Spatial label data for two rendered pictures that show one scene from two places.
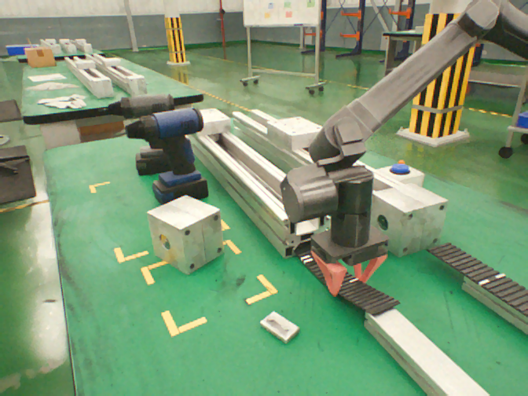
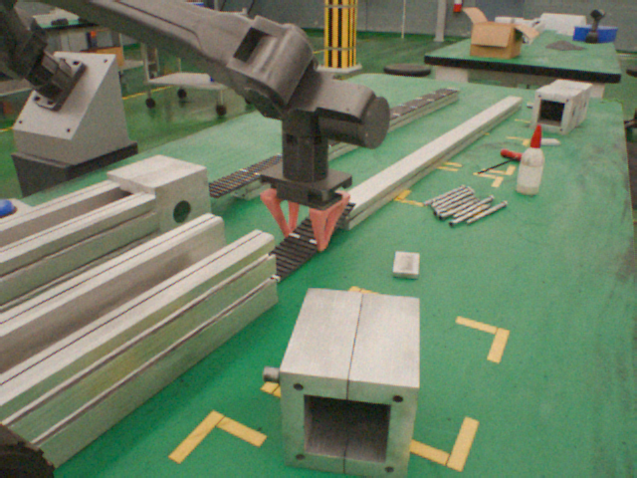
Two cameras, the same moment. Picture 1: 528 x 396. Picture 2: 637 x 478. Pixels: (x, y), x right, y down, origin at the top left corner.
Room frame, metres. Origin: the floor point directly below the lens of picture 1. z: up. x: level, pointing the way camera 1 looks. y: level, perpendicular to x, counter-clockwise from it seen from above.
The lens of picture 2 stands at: (0.79, 0.37, 1.10)
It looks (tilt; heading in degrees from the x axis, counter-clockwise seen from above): 28 degrees down; 237
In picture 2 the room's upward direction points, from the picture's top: straight up
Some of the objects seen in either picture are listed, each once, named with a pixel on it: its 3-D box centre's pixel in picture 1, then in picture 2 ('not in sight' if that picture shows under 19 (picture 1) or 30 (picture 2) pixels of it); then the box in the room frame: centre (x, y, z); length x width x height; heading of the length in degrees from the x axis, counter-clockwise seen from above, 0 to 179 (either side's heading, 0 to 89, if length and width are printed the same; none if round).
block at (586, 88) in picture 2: not in sight; (562, 102); (-0.46, -0.38, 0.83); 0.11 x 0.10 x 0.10; 111
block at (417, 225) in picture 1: (410, 217); (155, 200); (0.64, -0.28, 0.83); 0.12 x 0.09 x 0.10; 113
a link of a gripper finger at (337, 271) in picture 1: (341, 267); (314, 214); (0.48, -0.12, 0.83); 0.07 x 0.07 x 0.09; 24
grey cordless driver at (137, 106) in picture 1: (142, 134); not in sight; (1.06, 0.34, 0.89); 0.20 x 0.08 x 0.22; 106
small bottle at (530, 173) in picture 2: not in sight; (532, 158); (0.07, -0.09, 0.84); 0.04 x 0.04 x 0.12
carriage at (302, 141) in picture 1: (295, 137); not in sight; (1.05, -0.10, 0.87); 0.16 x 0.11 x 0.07; 23
